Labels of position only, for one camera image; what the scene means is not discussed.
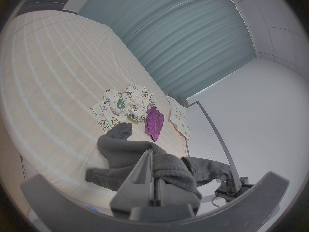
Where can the white printed pyjamas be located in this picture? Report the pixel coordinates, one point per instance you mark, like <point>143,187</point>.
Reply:
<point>135,107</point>

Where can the bed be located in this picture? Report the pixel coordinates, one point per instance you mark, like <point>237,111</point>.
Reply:
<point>60,69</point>

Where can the grey bedside table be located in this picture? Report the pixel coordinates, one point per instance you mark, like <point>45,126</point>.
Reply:
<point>183,101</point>

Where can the black T-shirt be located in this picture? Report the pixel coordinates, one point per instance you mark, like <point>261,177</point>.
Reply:
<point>120,151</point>

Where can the white printed pillow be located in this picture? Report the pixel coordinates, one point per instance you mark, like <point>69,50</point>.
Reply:
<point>179,117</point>

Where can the blue-green curtain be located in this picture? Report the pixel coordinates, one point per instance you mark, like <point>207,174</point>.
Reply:
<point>120,8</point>
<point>193,52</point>

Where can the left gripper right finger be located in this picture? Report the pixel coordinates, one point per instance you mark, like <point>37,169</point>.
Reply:
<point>173,198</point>

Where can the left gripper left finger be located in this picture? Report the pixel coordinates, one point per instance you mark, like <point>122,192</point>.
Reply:
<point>135,192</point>

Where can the purple garment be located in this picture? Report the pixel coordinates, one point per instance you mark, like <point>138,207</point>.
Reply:
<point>154,124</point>

